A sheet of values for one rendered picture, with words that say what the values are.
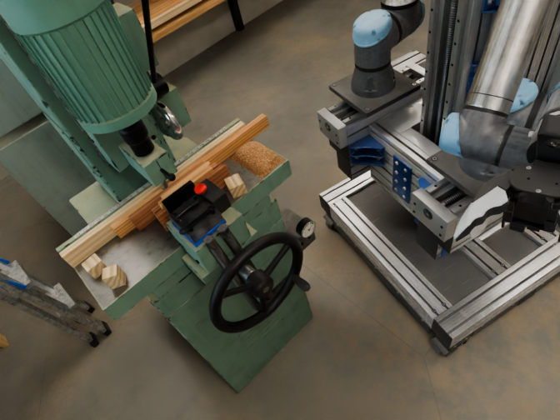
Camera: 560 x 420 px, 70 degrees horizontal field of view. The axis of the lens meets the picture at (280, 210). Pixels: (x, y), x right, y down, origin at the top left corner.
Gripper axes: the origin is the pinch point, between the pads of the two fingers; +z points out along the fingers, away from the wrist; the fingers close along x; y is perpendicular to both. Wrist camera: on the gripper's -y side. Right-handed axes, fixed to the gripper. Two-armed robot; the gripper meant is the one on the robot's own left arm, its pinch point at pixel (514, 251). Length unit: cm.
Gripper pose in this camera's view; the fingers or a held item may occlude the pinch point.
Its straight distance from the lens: 52.8
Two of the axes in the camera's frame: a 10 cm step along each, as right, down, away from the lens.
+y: 3.0, 6.6, 6.8
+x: -7.7, -2.5, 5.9
